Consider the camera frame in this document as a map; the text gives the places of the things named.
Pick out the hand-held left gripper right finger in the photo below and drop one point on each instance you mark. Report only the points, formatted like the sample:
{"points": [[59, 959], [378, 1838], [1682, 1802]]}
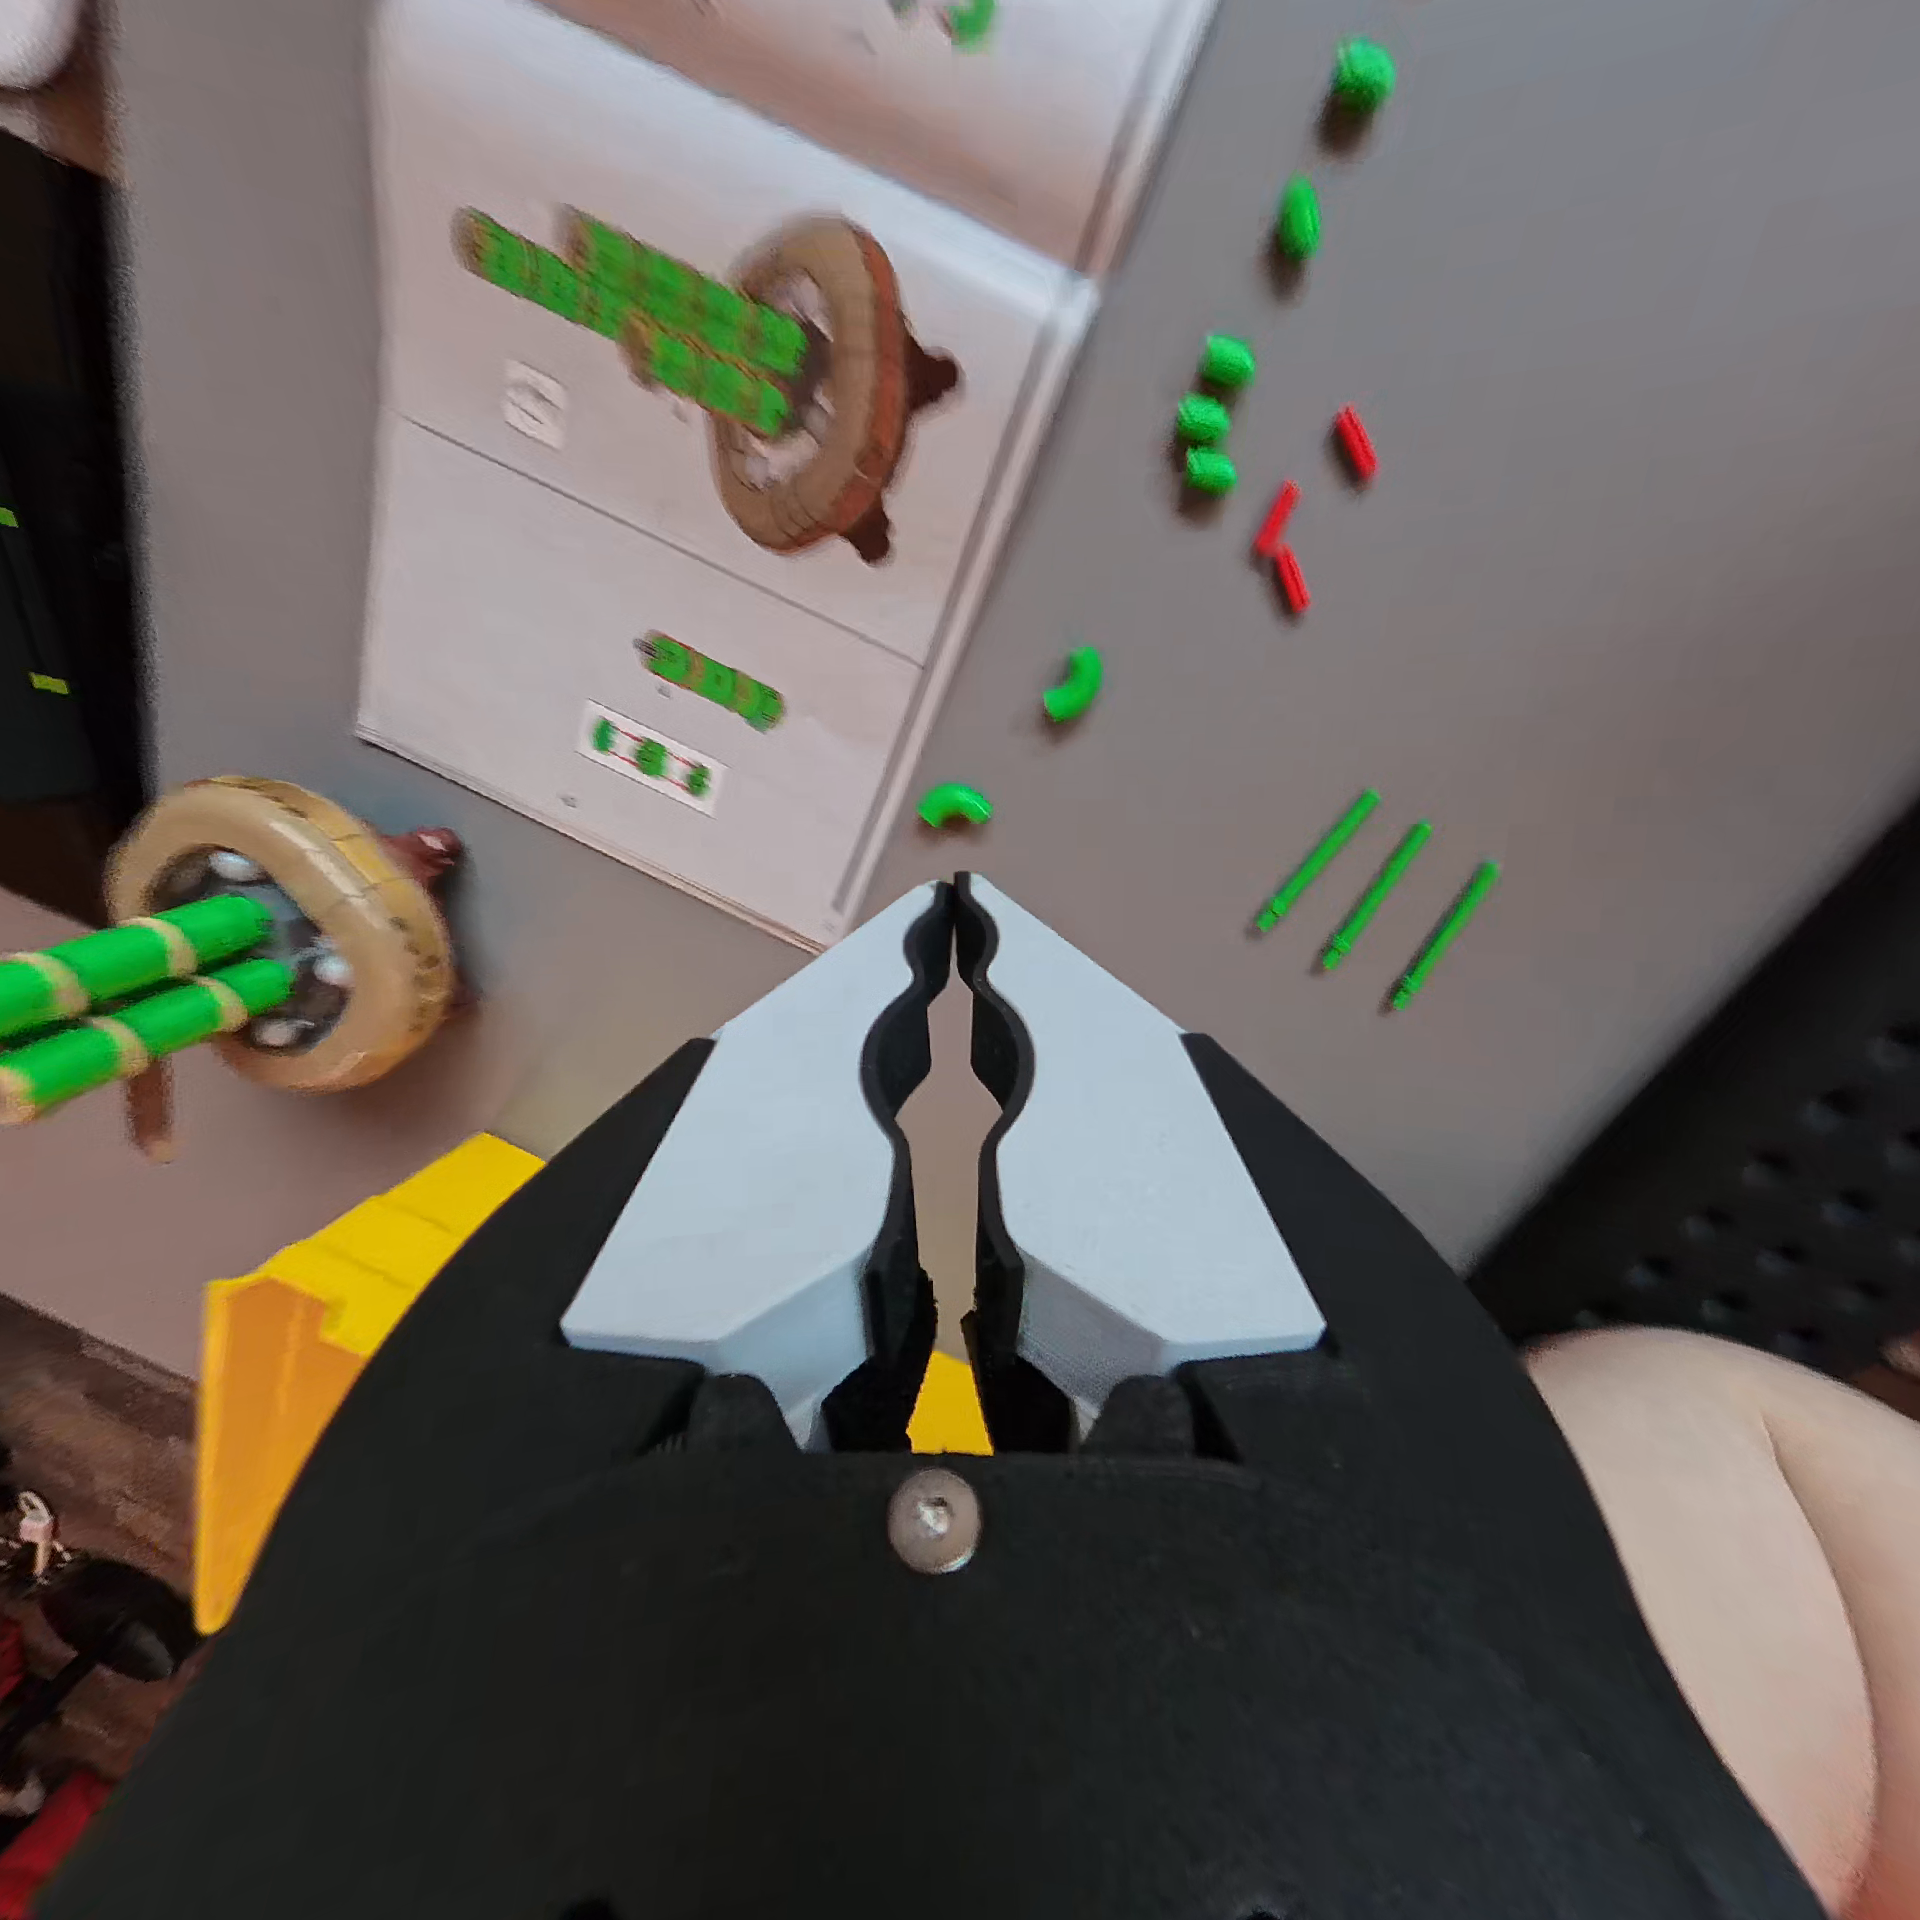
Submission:
{"points": [[1141, 1185]]}

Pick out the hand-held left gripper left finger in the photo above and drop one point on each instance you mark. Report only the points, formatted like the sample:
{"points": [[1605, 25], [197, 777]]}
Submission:
{"points": [[720, 1201]]}

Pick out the green curved lego piece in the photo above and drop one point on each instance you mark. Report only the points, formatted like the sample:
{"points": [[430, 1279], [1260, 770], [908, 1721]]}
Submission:
{"points": [[1072, 681], [953, 806]]}

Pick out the green lego rod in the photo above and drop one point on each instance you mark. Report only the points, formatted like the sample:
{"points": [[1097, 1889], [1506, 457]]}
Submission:
{"points": [[1317, 860], [1374, 898], [1442, 934]]}

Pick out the lego bamboo pot model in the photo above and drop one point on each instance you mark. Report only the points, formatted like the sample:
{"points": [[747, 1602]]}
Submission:
{"points": [[360, 900]]}

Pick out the red lego pin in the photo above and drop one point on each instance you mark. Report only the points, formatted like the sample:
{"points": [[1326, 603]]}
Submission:
{"points": [[1355, 444], [1276, 517], [1289, 578]]}

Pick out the open lego instruction booklet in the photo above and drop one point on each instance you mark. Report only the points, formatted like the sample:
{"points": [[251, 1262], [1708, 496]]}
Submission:
{"points": [[511, 599]]}

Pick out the yellow box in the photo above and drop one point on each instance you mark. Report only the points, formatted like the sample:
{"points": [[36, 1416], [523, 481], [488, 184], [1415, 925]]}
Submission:
{"points": [[272, 1381]]}

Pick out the black perforated panel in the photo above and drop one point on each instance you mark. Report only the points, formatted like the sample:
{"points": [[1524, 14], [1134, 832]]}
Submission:
{"points": [[1771, 1169]]}

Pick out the person's bare leg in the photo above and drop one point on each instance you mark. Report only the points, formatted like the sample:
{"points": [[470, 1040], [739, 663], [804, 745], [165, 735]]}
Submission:
{"points": [[1724, 1575]]}

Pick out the black rounded object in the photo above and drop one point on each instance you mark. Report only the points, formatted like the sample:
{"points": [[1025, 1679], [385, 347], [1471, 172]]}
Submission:
{"points": [[104, 1628]]}

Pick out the row of green round bricks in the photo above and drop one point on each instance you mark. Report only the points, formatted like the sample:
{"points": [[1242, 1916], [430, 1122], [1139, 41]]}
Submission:
{"points": [[1228, 360]]}

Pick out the red fabric object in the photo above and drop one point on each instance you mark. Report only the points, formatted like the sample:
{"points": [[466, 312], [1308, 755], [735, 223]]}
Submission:
{"points": [[61, 1823]]}

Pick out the black box with green lights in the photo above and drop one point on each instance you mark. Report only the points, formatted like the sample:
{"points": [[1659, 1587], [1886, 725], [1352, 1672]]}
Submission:
{"points": [[61, 451]]}

